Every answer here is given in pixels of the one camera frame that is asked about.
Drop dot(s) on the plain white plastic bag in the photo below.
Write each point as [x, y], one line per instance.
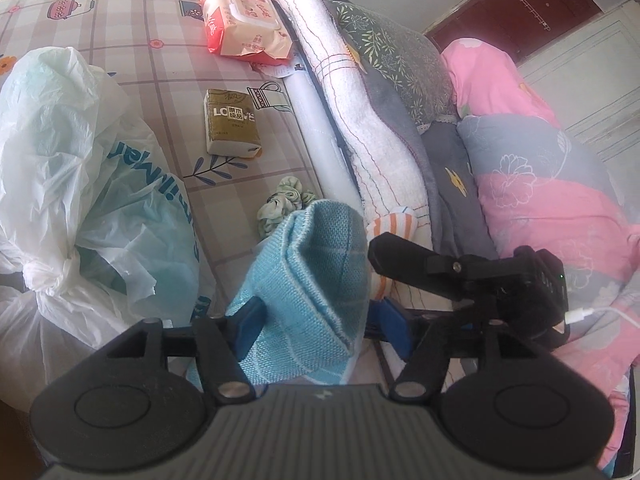
[50, 340]

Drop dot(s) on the checked printed bed sheet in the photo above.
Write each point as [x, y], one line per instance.
[165, 60]

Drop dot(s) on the brown tissue pack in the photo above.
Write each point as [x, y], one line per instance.
[230, 120]

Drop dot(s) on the white plastic bag blue print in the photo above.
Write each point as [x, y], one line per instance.
[75, 160]

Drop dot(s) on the white panelled door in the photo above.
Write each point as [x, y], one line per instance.
[590, 75]

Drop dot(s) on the light blue woven towel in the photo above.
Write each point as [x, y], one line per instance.
[310, 270]

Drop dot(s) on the red wet wipes pack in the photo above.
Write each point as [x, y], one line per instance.
[240, 20]

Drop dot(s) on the dark wooden door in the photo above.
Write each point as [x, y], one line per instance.
[525, 10]

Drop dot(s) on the pink grey floral quilt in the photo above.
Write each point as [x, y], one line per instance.
[540, 185]

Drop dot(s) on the green leaf print pillow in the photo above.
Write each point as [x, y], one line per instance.
[390, 50]

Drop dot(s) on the white terry blanket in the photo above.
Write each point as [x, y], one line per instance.
[350, 110]

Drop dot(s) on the green scrunchie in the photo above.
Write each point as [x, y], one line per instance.
[285, 197]

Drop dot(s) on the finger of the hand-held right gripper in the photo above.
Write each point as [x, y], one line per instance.
[405, 257]

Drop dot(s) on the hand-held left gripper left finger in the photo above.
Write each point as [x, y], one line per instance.
[247, 325]

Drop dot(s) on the white padded bed rail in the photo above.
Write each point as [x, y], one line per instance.
[315, 125]

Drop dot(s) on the grey blanket yellow stars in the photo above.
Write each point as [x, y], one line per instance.
[450, 160]

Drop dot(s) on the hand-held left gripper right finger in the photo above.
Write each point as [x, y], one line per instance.
[395, 327]

